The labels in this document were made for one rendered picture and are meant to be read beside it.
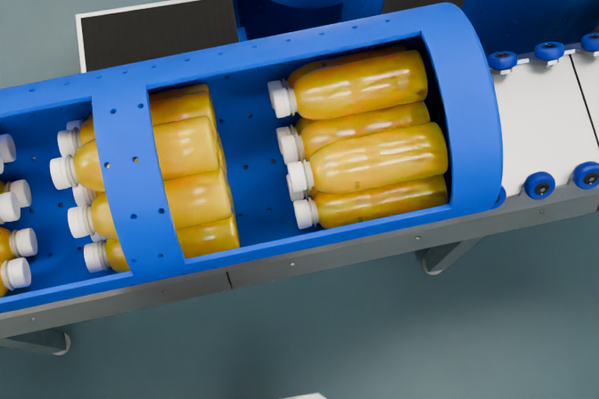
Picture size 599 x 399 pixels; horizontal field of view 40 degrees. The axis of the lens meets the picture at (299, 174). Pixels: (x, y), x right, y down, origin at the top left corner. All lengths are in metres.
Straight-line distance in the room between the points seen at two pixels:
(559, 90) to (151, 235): 0.70
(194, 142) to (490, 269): 1.34
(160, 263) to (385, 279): 1.22
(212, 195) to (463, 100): 0.33
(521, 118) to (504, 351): 0.99
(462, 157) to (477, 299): 1.23
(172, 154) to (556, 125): 0.62
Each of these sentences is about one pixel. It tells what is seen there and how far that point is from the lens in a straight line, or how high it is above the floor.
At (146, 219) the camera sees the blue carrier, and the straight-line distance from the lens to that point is 0.97.
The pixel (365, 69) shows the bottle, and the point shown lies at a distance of 1.08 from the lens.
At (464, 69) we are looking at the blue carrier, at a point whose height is 1.23.
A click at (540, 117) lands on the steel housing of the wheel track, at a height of 0.93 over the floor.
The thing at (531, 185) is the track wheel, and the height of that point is 0.97.
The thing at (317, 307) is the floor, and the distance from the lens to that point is 2.15.
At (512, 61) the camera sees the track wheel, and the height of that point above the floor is 0.98.
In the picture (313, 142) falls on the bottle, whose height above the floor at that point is 1.09.
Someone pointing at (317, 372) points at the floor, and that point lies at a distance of 2.14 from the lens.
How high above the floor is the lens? 2.14
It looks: 75 degrees down
